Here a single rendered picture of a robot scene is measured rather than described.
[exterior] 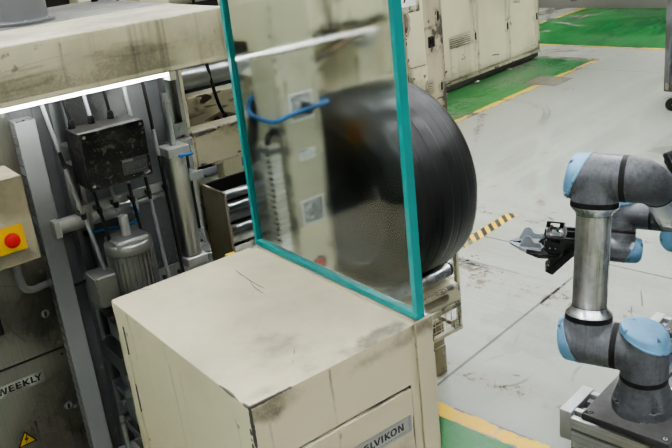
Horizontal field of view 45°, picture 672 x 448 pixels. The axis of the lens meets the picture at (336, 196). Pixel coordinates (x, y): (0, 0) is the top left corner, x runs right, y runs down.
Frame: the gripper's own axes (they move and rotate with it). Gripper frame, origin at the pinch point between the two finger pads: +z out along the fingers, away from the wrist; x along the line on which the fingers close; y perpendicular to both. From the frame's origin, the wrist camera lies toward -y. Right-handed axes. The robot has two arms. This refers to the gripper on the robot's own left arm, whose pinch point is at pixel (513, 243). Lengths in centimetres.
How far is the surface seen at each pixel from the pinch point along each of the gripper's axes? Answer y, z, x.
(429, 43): -200, 65, -455
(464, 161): 28.3, 16.3, -1.0
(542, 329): -134, -25, -84
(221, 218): -1, 90, 1
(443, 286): -15.2, 19.4, 6.1
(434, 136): 35.6, 24.9, -1.5
